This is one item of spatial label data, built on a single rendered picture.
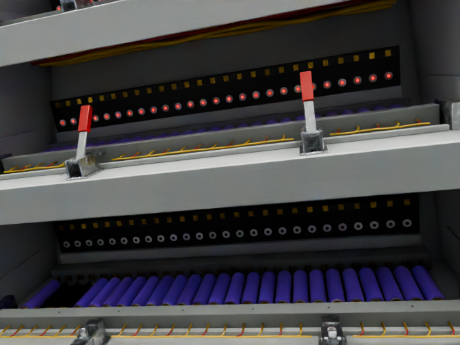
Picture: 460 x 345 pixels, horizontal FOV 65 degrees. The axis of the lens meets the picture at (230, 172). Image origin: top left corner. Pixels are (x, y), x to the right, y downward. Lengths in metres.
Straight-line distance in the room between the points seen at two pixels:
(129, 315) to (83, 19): 0.35
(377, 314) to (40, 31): 0.50
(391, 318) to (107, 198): 0.32
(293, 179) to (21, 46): 0.37
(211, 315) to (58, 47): 0.37
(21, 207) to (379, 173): 0.40
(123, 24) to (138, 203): 0.21
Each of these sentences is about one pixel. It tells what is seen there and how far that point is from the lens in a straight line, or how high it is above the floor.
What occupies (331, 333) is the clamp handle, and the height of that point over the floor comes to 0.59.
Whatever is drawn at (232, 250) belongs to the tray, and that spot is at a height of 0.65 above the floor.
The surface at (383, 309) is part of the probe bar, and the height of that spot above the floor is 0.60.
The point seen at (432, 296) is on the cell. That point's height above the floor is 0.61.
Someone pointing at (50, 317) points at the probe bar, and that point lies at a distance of 0.53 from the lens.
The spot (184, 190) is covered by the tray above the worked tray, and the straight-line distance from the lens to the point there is 0.39.
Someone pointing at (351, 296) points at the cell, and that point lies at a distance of 0.45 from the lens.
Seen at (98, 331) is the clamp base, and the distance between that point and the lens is 0.47.
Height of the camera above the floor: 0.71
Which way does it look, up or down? 6 degrees up
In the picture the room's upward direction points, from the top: 4 degrees counter-clockwise
